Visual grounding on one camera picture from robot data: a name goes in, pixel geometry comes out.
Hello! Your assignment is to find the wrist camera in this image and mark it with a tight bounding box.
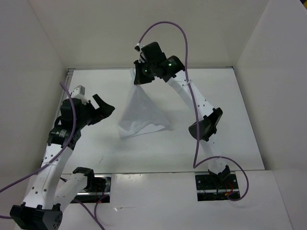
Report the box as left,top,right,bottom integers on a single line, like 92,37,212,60
71,85,87,103
134,43,144,52

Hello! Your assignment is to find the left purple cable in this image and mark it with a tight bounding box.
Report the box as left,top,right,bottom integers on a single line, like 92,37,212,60
0,82,113,230

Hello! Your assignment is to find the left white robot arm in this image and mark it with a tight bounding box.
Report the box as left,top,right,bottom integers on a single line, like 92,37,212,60
10,93,115,230

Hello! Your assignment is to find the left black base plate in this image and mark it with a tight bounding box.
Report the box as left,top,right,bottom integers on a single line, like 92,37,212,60
74,176,111,204

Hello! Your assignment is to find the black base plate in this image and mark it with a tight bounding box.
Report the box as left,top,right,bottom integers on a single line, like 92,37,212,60
195,174,240,201
74,176,111,204

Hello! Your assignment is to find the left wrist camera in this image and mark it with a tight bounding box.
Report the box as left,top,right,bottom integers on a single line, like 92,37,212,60
71,85,87,103

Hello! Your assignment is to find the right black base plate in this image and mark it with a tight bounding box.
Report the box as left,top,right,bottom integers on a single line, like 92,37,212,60
195,174,240,201

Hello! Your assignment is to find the white skirt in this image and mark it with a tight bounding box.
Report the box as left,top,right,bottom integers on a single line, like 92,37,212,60
118,69,171,138

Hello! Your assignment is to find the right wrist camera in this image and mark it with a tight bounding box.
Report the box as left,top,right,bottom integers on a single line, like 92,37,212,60
134,43,144,52

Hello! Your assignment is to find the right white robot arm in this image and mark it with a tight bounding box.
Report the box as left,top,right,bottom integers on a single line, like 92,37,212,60
134,42,223,160

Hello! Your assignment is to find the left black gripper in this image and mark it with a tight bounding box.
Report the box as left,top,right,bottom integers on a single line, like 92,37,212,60
76,94,115,129

